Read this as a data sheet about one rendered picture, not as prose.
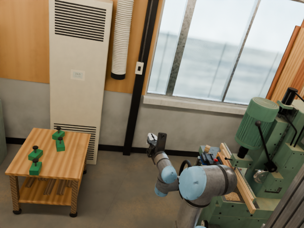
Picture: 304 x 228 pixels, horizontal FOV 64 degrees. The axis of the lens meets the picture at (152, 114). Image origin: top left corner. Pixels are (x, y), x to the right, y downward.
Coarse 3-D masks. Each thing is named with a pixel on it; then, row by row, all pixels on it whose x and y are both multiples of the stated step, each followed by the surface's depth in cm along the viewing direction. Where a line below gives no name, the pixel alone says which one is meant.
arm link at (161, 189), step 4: (160, 180) 121; (176, 180) 126; (156, 184) 125; (160, 184) 122; (164, 184) 121; (168, 184) 122; (172, 184) 124; (176, 184) 125; (156, 188) 125; (160, 188) 123; (164, 188) 122; (168, 188) 123; (172, 188) 124; (176, 188) 125; (156, 192) 126; (160, 192) 124; (164, 192) 124; (160, 196) 125; (164, 196) 126
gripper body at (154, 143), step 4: (152, 140) 137; (152, 144) 133; (148, 148) 139; (152, 148) 133; (148, 152) 136; (152, 152) 134; (156, 152) 131; (160, 152) 128; (164, 152) 129; (148, 156) 135; (152, 156) 134; (152, 160) 133
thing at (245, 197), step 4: (220, 152) 201; (224, 152) 196; (224, 156) 193; (228, 160) 187; (240, 180) 169; (240, 184) 165; (240, 188) 164; (244, 188) 163; (240, 192) 164; (244, 192) 159; (244, 196) 158; (248, 196) 156; (244, 200) 158; (248, 200) 153; (248, 204) 153; (252, 204) 151; (248, 208) 152; (252, 208) 148; (252, 212) 149
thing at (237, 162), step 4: (232, 156) 173; (236, 156) 171; (248, 156) 174; (236, 160) 168; (240, 160) 168; (244, 160) 169; (248, 160) 169; (252, 160) 170; (232, 164) 171; (236, 164) 170; (240, 164) 170; (244, 164) 170
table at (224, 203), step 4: (200, 148) 204; (204, 148) 202; (212, 148) 205; (216, 148) 206; (200, 152) 203; (204, 152) 197; (208, 152) 198; (212, 152) 199; (216, 152) 201; (236, 188) 167; (236, 192) 163; (216, 196) 164; (220, 196) 158; (224, 196) 158; (240, 196) 161; (220, 200) 157; (224, 200) 155; (228, 200) 155; (232, 200) 156; (220, 204) 157; (224, 204) 155; (228, 204) 155; (232, 204) 156; (236, 204) 156; (240, 204) 156; (244, 204) 156; (224, 208) 157; (228, 208) 157; (232, 208) 157; (236, 208) 158; (240, 208) 158; (244, 208) 158
